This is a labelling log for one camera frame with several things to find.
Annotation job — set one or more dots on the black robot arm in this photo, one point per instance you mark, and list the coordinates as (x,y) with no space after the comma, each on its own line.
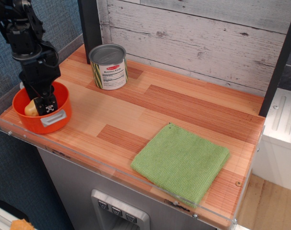
(23,31)

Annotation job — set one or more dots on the green cloth napkin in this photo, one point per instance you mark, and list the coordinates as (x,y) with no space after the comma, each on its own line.
(181,163)

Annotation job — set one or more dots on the black right post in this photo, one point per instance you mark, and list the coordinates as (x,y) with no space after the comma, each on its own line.
(277,74)

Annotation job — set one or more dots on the orange toy pot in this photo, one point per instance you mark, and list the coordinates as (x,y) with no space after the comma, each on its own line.
(46,123)

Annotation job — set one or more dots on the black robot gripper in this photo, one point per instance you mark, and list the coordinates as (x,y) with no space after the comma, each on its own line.
(37,76)

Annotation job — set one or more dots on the grey toy fridge cabinet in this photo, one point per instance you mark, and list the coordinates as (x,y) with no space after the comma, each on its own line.
(95,202)

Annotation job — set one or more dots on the black post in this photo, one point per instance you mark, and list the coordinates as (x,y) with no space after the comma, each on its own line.
(277,74)
(90,23)

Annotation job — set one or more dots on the toy corn can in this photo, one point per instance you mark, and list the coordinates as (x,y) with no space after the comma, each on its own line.
(109,67)

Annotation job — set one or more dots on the black object bottom left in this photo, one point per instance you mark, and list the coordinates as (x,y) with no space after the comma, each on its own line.
(13,211)

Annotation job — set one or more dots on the white appliance at right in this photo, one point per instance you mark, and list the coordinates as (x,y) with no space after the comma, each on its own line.
(272,161)

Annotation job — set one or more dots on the yellow toy potato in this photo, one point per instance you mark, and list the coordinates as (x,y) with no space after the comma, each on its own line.
(30,109)

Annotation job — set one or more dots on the black left post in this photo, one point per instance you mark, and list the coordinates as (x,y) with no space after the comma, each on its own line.
(90,23)

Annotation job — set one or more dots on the clear acrylic table guard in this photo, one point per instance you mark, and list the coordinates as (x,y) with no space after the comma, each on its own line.
(94,150)

